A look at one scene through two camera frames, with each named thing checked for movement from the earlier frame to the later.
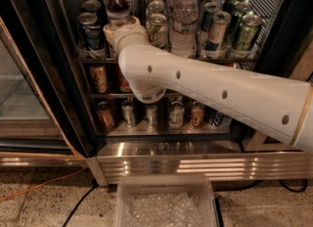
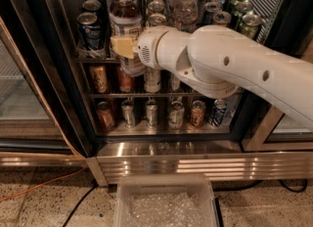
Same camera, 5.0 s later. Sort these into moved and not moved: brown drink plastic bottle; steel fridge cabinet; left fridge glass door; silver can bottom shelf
Moved: brown drink plastic bottle
Not moved: silver can bottom shelf; steel fridge cabinet; left fridge glass door
